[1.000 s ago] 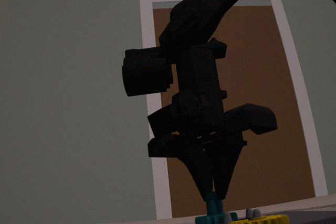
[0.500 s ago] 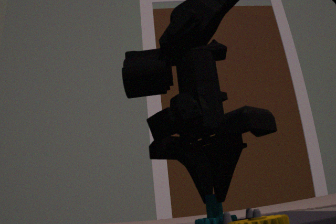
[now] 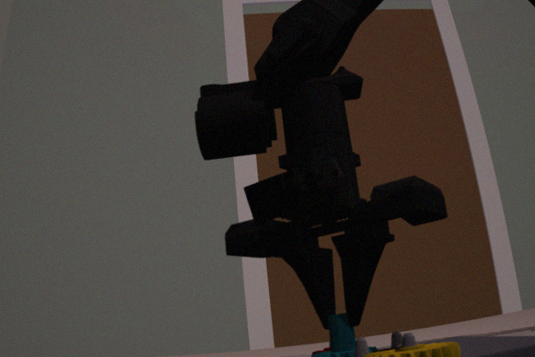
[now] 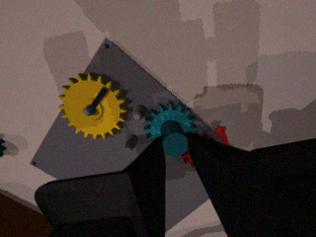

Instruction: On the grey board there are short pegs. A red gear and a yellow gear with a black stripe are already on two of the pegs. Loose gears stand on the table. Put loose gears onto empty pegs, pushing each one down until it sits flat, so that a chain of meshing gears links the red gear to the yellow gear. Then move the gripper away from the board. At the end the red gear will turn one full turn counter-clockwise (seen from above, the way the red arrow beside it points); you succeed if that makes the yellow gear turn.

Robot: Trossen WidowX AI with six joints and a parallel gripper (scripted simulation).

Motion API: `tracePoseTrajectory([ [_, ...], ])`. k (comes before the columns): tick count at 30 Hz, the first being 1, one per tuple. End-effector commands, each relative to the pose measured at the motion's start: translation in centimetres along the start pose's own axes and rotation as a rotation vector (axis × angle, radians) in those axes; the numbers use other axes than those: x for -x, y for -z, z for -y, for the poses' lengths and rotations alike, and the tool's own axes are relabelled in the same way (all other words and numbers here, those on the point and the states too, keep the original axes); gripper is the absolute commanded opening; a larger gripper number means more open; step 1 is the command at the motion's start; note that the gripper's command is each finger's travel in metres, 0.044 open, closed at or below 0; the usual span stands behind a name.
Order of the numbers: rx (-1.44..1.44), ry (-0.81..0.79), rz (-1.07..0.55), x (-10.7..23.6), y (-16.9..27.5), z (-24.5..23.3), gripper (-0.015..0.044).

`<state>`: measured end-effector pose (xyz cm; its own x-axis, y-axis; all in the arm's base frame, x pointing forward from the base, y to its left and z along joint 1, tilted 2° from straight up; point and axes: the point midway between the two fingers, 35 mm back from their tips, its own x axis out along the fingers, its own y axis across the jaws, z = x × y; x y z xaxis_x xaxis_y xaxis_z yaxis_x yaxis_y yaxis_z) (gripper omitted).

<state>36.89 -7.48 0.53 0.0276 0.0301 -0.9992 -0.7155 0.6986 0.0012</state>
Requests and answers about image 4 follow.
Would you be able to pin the teal gear with hub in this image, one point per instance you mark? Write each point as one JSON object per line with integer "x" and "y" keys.
{"x": 171, "y": 124}

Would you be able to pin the yellow gear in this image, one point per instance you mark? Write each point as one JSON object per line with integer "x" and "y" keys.
{"x": 93, "y": 91}

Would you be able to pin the red gear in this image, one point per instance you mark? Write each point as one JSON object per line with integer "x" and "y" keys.
{"x": 187, "y": 158}

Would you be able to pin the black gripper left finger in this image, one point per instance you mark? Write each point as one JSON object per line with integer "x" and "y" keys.
{"x": 138, "y": 191}

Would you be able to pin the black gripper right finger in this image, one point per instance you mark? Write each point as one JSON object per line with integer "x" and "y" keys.
{"x": 238, "y": 181}

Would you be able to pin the red curved arrow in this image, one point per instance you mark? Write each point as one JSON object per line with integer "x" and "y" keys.
{"x": 220, "y": 132}

